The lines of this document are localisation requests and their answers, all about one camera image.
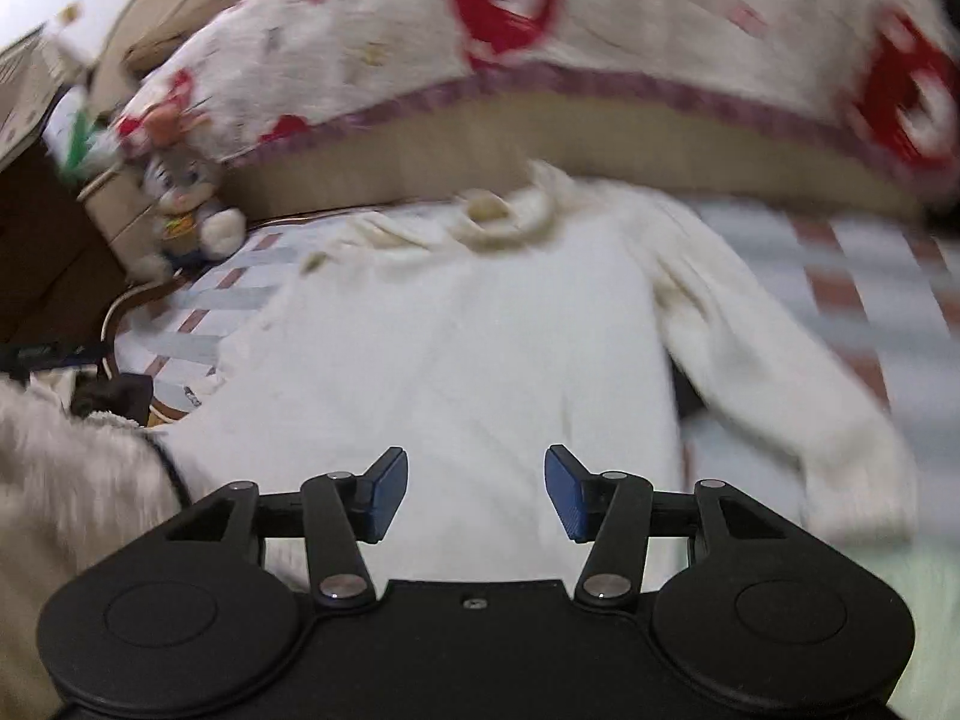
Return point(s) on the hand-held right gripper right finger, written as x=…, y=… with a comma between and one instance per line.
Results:
x=566, y=495

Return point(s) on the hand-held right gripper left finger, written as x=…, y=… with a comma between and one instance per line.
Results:
x=386, y=495

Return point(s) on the white fleece sweater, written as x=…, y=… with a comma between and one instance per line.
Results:
x=465, y=360

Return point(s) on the dark wooden cabinet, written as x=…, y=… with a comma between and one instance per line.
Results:
x=45, y=262

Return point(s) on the white nightstand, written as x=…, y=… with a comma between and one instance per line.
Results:
x=124, y=217

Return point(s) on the grey plush bunny toy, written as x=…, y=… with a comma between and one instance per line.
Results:
x=184, y=180

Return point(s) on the green and white package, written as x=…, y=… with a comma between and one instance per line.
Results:
x=75, y=139

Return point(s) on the geometric patterned cloth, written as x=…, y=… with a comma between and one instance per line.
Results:
x=30, y=90

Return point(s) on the checked rug with dog print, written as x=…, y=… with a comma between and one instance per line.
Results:
x=825, y=270

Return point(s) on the brown pillow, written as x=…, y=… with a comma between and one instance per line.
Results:
x=165, y=52

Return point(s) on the beige bed base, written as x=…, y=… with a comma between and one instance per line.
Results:
x=465, y=142

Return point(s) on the quilted bear print bedspread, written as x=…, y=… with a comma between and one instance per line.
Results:
x=615, y=7

